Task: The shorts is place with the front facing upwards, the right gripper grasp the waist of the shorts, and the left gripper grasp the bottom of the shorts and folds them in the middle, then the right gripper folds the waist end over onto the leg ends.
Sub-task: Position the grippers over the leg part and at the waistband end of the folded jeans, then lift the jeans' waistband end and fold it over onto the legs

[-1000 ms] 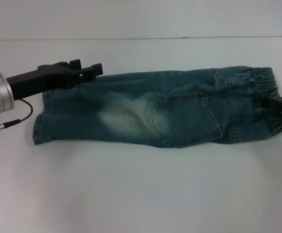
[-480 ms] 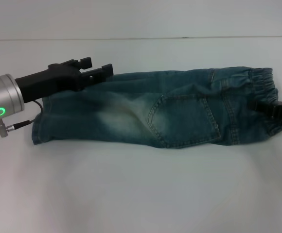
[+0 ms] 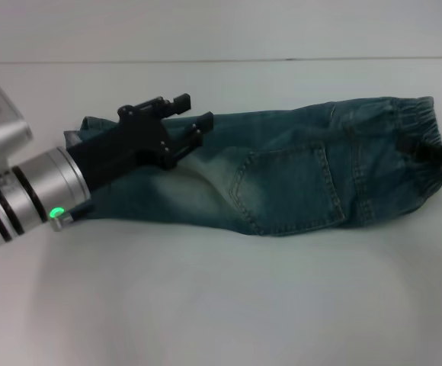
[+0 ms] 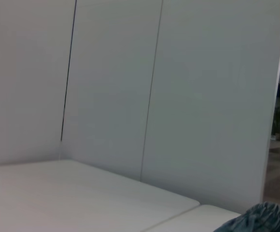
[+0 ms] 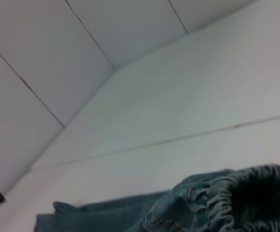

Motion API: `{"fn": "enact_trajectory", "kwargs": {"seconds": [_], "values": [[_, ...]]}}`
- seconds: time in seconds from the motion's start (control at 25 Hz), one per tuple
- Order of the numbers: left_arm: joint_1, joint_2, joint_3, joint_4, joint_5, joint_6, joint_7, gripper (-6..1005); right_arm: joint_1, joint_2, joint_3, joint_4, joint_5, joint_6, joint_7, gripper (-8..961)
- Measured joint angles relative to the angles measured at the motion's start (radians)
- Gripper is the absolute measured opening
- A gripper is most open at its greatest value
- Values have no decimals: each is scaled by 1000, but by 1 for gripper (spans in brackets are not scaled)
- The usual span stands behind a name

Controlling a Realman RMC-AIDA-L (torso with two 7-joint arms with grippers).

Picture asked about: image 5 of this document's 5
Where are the blue denim shorts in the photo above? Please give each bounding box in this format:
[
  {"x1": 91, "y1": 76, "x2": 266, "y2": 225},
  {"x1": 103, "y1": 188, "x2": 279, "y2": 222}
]
[{"x1": 35, "y1": 163, "x2": 280, "y2": 232}]

